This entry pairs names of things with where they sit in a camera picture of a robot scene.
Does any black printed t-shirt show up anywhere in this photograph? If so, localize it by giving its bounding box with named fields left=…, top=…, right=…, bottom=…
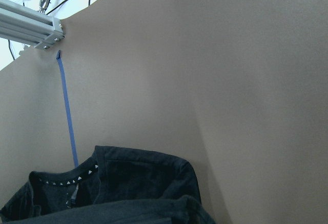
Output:
left=1, top=146, right=214, bottom=223

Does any brown table mat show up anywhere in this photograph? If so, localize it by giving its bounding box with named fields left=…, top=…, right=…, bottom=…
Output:
left=1, top=0, right=327, bottom=223

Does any blue tape line lengthwise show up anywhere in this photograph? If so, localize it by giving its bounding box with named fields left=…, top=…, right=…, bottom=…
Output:
left=56, top=50, right=79, bottom=168

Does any aluminium frame post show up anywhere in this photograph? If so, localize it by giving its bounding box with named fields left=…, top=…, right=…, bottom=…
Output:
left=1, top=0, right=65, bottom=50

